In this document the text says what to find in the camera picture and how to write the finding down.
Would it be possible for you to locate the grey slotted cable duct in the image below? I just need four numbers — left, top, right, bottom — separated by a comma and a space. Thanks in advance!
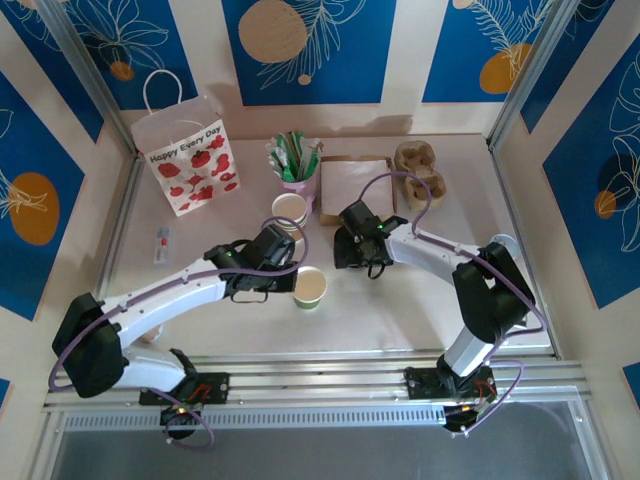
59, 405, 449, 432

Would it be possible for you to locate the pink holder cup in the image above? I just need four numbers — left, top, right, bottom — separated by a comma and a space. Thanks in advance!
278, 169, 320, 211

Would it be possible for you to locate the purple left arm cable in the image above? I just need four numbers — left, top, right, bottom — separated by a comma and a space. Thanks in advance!
48, 216, 310, 450

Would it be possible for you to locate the white paper bag red print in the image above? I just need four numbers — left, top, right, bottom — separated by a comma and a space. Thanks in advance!
130, 69, 243, 219

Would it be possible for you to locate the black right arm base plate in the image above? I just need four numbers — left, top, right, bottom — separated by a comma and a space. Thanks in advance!
403, 364, 496, 401

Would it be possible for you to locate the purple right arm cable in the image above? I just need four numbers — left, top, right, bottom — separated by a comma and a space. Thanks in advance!
360, 171, 547, 439

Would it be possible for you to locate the brown green striped paper cup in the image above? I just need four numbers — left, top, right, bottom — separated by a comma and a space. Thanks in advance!
271, 193, 308, 244

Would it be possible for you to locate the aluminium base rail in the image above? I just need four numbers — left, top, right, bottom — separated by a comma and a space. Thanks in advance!
42, 349, 591, 416

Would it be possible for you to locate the aluminium upright post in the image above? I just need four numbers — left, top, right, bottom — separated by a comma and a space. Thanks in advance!
34, 0, 139, 156
487, 0, 576, 149

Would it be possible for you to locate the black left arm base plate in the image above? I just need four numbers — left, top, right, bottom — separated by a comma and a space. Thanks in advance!
138, 372, 231, 406

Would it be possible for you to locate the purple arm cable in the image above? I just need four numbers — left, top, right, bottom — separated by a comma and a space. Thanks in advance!
360, 171, 547, 439
48, 216, 310, 450

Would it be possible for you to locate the small clear sachet packet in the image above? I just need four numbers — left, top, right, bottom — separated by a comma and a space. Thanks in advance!
152, 226, 175, 266

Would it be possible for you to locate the stack of pale napkins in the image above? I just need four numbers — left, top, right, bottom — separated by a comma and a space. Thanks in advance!
320, 158, 394, 216

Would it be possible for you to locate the cardboard napkin box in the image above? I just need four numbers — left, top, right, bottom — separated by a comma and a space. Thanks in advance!
317, 154, 400, 227

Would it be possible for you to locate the brown pulp cup carrier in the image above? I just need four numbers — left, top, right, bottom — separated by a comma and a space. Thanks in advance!
393, 141, 446, 211

